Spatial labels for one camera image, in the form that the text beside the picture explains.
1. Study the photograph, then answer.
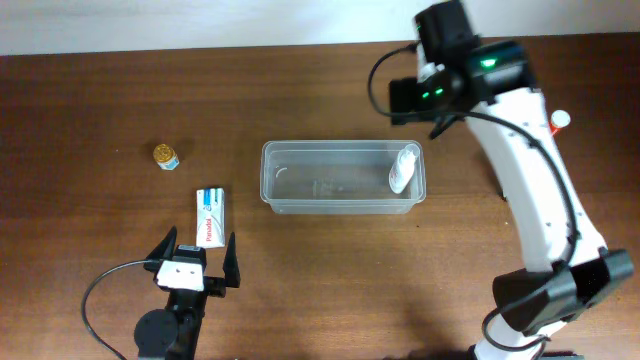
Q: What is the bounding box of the orange tube white cap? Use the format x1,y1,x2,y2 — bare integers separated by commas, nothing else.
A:
549,110,571,136

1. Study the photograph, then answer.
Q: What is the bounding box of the white Panadol medicine box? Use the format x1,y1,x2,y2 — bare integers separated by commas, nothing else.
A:
196,188,226,248

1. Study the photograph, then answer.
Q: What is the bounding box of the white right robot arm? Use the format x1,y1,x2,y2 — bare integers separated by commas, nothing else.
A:
260,1,634,359

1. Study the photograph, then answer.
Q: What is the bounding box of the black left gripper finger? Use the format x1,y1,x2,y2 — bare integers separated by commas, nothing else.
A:
204,232,240,297
144,226,177,273

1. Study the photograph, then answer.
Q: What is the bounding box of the clear plastic container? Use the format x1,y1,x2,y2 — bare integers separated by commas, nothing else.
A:
260,140,427,215

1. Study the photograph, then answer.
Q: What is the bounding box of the white spray bottle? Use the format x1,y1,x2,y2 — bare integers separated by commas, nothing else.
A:
389,144,420,194

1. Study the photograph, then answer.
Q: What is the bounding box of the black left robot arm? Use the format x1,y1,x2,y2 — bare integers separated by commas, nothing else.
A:
134,228,206,359

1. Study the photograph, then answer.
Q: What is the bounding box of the small gold-lid balm jar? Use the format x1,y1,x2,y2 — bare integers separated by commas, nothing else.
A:
153,144,179,171

